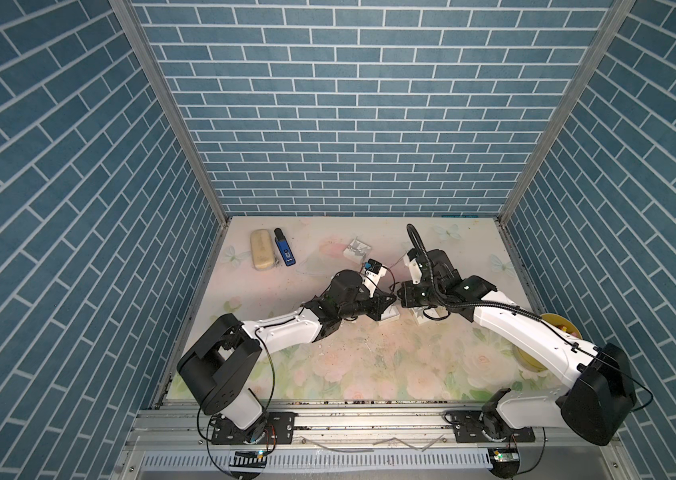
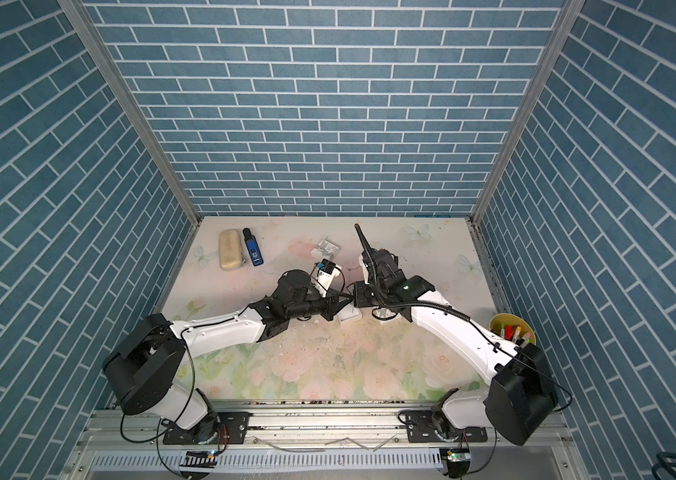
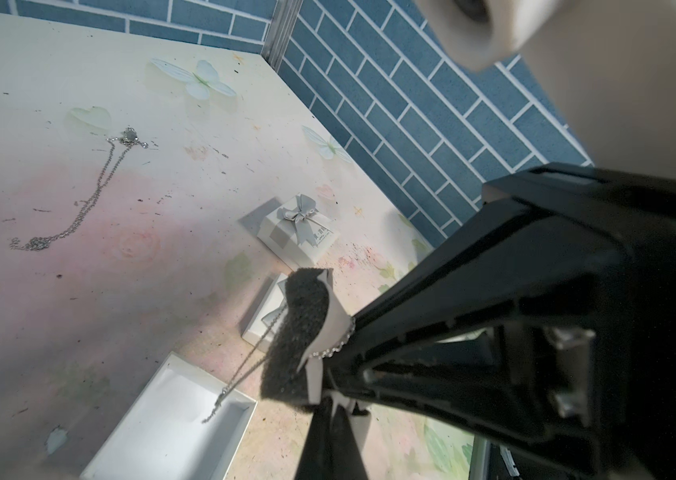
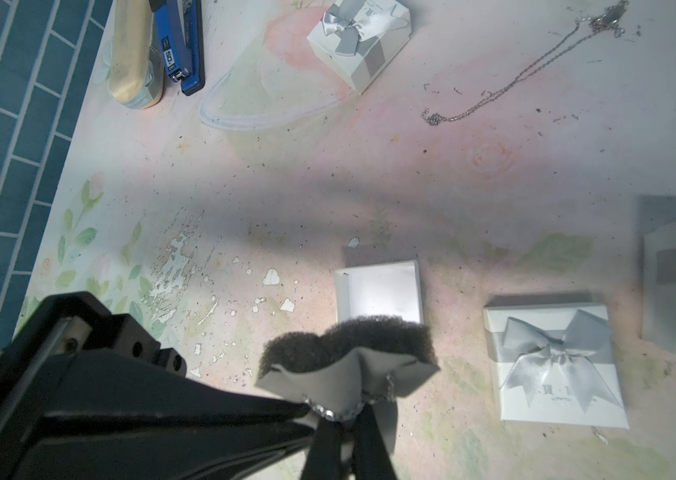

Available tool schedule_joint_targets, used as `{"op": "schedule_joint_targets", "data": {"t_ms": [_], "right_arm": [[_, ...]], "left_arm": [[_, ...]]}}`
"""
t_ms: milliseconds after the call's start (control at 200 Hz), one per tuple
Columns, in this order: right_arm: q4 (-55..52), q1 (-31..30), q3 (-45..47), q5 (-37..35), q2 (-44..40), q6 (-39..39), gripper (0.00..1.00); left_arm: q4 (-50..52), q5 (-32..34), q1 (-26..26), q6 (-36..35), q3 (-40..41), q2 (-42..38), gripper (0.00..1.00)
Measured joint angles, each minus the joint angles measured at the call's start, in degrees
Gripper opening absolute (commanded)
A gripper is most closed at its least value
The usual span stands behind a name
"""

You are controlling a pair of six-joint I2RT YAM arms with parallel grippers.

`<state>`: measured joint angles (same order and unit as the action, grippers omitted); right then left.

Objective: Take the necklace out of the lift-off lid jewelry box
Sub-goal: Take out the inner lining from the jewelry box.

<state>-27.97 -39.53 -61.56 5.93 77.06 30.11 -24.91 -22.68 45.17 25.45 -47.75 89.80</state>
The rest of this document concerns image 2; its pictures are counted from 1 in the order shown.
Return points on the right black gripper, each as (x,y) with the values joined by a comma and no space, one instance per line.
(359,292)

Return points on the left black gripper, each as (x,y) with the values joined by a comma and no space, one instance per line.
(331,307)

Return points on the white jewelry box base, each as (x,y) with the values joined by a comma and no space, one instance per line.
(349,313)

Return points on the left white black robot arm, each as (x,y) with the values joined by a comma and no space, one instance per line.
(152,370)

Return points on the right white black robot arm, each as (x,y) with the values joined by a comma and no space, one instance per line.
(521,392)

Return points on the beige zippered pencil case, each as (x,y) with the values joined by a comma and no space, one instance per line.
(230,250)

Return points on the yellow pen cup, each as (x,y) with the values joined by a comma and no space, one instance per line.
(513,328)

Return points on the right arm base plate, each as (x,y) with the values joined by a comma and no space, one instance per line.
(427,426)

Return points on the aluminium front rail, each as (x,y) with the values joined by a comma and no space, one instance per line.
(297,440)

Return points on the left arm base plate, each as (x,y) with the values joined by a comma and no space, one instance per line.
(221,429)

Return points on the aluminium corner post right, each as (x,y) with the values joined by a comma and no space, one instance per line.
(559,35)

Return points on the aluminium corner post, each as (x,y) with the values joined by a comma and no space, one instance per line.
(559,35)
(84,27)

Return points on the aluminium corner post left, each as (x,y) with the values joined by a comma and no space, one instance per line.
(84,27)

